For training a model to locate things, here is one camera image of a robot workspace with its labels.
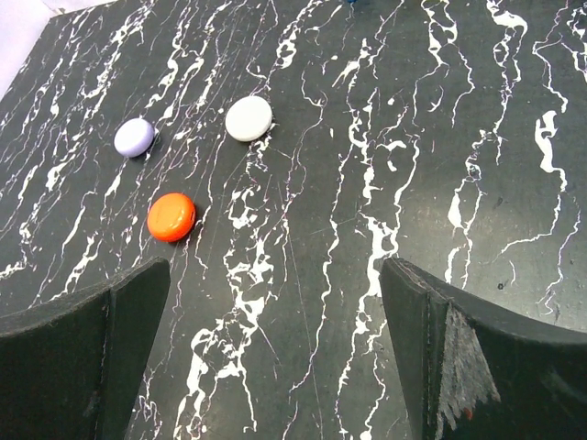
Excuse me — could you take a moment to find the red earbud charging case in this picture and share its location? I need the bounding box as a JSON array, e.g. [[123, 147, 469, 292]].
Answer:
[[147, 192, 196, 243]]

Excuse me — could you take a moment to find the white earbud charging case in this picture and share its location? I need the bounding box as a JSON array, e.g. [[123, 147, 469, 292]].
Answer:
[[225, 95, 273, 142]]

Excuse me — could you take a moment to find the purple earbud charging case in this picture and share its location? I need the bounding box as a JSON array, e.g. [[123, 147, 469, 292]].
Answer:
[[114, 118, 155, 158]]

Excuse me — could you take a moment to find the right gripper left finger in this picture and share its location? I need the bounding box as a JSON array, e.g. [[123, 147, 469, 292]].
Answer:
[[1, 258, 171, 439]]

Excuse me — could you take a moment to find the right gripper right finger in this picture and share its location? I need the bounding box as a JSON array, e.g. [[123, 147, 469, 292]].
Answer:
[[380, 258, 586, 439]]

